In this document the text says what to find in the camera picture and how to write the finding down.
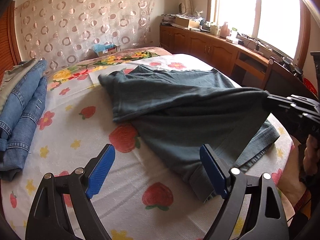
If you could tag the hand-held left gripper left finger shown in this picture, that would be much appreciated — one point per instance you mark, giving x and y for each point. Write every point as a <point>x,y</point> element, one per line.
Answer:
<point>103,166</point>

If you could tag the wooden window cabinet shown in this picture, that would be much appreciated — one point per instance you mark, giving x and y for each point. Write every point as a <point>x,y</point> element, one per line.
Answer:
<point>200,42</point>

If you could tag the folded blue jeans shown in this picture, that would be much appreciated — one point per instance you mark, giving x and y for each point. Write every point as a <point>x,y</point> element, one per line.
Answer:
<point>22,120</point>

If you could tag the strawberry print bed sheet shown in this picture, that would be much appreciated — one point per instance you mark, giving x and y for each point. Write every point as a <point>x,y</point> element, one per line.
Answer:
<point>75,122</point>

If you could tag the person's right hand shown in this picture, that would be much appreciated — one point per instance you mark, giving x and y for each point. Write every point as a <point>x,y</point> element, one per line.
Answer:
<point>311,155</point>

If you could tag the folded beige pants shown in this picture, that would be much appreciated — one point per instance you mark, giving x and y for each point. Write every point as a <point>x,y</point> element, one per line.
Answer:
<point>12,77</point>

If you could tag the white power strip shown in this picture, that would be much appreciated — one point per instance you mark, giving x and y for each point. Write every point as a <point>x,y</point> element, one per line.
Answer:
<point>257,49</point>

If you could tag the white jar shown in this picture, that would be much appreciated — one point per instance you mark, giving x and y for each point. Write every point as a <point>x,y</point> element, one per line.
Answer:
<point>214,28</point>

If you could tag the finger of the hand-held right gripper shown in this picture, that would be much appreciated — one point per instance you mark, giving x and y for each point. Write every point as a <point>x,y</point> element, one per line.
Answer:
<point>282,98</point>
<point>277,107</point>

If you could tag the dark teal pants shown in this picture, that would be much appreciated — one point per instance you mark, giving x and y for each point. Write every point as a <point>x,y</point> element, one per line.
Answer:
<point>175,100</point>

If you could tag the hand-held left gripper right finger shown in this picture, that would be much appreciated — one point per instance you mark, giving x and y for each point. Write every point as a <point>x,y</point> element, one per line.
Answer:
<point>212,167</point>

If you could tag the small cardboard box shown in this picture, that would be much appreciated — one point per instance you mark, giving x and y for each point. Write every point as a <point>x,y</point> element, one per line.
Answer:
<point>110,52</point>

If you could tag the circle pattern sheer curtain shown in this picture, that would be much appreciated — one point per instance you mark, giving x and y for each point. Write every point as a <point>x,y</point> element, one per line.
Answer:
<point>82,17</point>

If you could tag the window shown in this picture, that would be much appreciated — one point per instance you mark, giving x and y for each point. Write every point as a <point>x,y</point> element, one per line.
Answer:
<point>270,10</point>

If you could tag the flat cardboard box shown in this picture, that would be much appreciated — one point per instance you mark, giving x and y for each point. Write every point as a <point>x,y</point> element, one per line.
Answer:
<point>186,22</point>

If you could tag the wooden headboard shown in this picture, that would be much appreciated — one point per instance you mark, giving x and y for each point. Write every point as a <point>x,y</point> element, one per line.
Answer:
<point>8,45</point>

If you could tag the pink bottle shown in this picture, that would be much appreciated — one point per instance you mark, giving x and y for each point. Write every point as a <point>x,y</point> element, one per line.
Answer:
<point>225,29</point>

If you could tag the blue plastic bag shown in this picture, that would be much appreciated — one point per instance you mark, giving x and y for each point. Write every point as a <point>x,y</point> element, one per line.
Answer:
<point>102,47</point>

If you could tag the dark chair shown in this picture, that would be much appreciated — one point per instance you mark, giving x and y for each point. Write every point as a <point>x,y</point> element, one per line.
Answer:
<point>280,77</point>

